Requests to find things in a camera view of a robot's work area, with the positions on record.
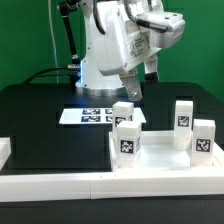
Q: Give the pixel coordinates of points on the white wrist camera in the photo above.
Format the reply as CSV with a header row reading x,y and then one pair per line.
x,y
166,27

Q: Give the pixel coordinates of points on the white left fence bar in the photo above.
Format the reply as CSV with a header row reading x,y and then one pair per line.
x,y
5,151

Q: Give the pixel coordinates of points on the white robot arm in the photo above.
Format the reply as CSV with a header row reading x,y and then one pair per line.
x,y
92,81

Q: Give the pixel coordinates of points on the white fence bar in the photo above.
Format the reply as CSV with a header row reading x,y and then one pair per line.
x,y
5,151
46,187

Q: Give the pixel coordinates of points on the white square tabletop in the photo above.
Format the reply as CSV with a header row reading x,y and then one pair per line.
x,y
157,153

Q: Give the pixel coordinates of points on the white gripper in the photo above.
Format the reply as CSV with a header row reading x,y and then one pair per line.
x,y
120,43

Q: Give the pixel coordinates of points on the white sheet with fiducial markers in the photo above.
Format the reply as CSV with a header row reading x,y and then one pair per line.
x,y
78,116

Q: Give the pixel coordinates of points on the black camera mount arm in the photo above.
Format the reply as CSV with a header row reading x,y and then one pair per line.
x,y
65,8

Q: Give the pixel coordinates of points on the white front fence bar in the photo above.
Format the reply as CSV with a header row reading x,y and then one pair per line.
x,y
46,187

